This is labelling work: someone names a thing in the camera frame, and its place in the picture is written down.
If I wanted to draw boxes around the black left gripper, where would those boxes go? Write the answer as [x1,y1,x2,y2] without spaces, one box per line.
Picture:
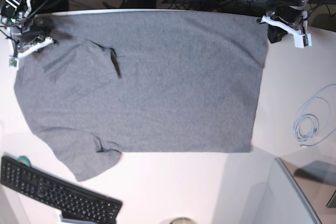
[266,0,308,44]

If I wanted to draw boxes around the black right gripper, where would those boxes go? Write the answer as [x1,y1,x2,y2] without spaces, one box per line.
[10,17,55,47]

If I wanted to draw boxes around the grey t-shirt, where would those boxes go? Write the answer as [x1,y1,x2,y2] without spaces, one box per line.
[14,11,268,182]

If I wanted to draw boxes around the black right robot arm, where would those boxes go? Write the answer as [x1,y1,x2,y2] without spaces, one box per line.
[1,0,68,50]

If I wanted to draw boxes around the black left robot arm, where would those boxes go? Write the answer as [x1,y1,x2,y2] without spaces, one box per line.
[261,0,312,48]

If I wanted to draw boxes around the green tape roll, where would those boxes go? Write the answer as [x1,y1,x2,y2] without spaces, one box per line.
[17,156,32,167]

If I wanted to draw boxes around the black computer keyboard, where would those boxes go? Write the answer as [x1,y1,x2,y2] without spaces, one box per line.
[1,156,122,223]

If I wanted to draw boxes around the round metallic can top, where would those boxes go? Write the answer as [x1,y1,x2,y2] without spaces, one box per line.
[169,217,196,224]

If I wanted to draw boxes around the coiled white cable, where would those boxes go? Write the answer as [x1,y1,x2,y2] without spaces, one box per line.
[293,84,336,148]

